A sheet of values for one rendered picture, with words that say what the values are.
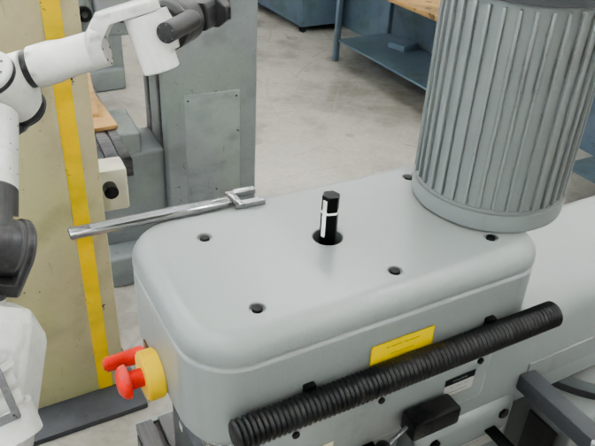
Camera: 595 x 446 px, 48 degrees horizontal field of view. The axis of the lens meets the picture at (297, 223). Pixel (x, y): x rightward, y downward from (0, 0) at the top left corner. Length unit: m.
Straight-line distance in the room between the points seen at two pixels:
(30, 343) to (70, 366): 2.02
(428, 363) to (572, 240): 0.45
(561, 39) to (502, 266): 0.26
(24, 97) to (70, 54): 0.11
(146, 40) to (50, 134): 1.39
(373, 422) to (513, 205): 0.32
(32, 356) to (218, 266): 0.45
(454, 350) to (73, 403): 2.57
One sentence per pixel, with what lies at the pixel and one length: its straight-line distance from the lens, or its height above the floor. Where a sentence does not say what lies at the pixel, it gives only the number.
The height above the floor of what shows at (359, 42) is 0.23.
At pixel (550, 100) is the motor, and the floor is 2.07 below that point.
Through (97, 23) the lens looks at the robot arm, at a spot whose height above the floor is 2.01.
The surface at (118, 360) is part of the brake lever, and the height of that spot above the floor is 1.71.
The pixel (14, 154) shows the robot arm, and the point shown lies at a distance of 1.19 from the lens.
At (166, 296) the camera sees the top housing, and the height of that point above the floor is 1.88.
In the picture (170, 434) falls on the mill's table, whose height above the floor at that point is 0.94.
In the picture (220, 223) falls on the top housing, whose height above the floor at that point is 1.89.
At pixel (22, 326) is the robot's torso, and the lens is 1.11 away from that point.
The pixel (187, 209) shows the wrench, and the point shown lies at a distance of 0.85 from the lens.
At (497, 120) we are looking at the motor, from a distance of 0.80.
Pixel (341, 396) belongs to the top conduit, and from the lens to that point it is 0.74.
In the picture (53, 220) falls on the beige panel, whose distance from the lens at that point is 2.69.
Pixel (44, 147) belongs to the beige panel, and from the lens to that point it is 2.55.
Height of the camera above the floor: 2.34
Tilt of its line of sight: 32 degrees down
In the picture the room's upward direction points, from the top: 3 degrees clockwise
